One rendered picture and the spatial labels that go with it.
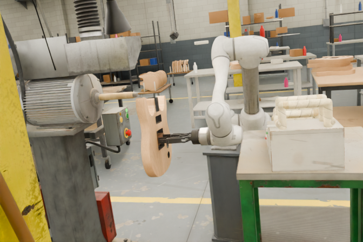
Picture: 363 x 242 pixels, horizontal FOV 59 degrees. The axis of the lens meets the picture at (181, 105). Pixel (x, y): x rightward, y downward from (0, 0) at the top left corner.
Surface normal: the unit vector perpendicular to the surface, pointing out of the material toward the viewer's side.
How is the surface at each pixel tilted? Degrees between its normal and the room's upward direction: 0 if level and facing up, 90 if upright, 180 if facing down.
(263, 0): 90
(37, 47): 90
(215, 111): 52
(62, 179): 90
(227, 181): 90
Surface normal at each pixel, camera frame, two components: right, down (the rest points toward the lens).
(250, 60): -0.05, 0.73
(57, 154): -0.24, 0.23
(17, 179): 0.97, -0.06
